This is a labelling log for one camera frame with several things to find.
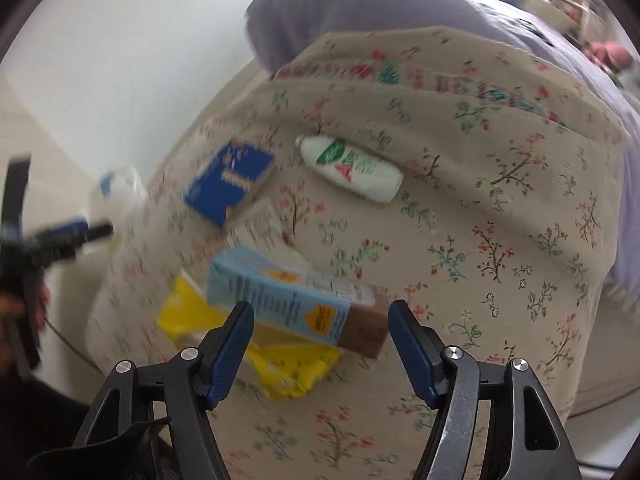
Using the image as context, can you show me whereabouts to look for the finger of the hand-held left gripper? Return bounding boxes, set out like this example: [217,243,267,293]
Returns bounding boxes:
[0,154,32,247]
[27,216,114,267]

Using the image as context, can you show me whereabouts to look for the purple pillow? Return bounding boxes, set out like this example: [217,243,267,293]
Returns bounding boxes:
[245,0,501,73]

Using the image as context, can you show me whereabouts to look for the thin black cable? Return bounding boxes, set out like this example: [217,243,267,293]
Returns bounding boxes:
[42,317,103,376]

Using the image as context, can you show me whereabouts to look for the white plastic bottle green label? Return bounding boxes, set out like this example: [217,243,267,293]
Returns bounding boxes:
[294,135,405,204]

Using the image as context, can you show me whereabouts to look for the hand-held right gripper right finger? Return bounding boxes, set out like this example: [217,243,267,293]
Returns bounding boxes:
[387,299,583,480]

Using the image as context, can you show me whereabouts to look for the white patterned trash bin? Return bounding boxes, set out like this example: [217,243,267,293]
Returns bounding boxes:
[86,166,148,241]

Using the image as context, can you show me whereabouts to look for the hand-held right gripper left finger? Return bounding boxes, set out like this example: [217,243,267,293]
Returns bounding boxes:
[72,300,257,480]

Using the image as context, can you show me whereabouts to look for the floral tablecloth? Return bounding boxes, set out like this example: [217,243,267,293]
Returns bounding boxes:
[85,25,632,480]

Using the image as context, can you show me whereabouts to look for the yellow plastic packet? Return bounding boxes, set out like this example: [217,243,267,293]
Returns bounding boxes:
[155,272,342,402]

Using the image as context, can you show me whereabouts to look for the white printed box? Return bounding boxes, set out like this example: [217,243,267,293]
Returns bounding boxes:
[227,197,296,261]

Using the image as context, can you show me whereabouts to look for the light blue drink carton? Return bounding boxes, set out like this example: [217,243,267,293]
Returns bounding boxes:
[206,246,391,360]

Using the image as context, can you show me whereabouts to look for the person's left hand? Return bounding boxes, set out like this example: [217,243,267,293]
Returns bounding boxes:
[29,280,52,333]

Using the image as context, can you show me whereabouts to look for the dark blue cardboard box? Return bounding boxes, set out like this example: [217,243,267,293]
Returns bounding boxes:
[184,137,276,230]

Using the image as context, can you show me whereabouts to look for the pink plush toy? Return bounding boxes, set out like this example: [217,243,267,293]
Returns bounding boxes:
[587,40,632,73]

